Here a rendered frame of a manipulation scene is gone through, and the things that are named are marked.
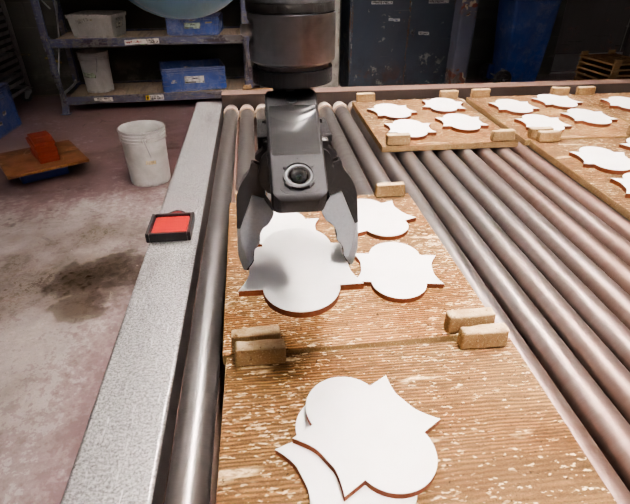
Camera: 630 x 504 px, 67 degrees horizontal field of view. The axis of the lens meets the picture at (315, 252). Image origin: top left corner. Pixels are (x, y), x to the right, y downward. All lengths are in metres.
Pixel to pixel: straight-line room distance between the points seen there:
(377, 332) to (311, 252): 0.15
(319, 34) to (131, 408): 0.43
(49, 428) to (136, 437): 1.35
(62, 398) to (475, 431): 1.64
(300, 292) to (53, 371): 1.69
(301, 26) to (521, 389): 0.43
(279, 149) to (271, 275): 0.15
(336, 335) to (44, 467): 1.34
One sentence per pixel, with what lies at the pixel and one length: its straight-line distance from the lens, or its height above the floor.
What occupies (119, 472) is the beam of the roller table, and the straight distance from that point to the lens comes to 0.55.
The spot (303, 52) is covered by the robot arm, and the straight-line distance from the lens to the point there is 0.42.
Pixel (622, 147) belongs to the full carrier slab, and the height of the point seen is 0.94.
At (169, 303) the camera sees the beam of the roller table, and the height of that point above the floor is 0.92.
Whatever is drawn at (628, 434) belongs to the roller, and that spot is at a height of 0.92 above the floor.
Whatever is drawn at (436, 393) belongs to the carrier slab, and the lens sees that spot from 0.56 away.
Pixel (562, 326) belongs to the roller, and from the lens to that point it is 0.74.
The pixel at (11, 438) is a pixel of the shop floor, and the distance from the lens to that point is 1.94.
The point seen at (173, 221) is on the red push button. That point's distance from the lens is 0.90.
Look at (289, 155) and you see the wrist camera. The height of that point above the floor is 1.20.
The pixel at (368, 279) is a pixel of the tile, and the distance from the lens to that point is 0.69.
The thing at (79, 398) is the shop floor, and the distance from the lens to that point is 1.96.
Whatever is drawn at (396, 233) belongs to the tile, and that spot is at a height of 0.94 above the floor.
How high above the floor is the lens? 1.35
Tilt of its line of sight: 32 degrees down
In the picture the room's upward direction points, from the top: straight up
